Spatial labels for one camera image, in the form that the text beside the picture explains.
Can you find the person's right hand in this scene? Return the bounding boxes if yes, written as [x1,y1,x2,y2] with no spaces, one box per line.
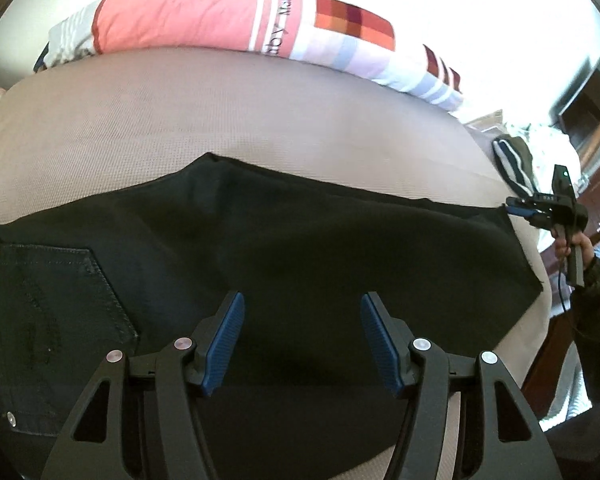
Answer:
[553,232,595,283]

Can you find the dark wooden cabinet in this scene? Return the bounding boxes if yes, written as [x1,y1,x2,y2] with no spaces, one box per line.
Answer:
[549,55,600,171]

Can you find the white cloth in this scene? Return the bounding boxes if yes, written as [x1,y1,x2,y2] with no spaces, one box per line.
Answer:
[522,124,581,186]

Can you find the black pants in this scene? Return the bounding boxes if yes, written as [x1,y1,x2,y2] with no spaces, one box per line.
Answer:
[0,152,543,480]

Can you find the brown wooden bed frame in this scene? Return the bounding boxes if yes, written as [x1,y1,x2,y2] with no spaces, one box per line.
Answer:
[522,247,588,433]

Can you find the grey bed mattress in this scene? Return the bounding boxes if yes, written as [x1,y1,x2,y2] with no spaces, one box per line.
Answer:
[0,46,551,480]

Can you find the pink plaid pillow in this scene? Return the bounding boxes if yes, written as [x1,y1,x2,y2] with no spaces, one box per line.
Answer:
[34,0,465,112]

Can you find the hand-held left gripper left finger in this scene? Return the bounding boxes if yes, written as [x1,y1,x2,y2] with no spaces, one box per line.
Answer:
[40,291,246,480]

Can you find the dark striped cloth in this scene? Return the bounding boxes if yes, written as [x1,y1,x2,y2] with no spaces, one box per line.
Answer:
[492,135,537,196]

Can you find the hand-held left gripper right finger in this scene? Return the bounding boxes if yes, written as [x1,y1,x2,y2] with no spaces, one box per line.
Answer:
[361,293,563,480]

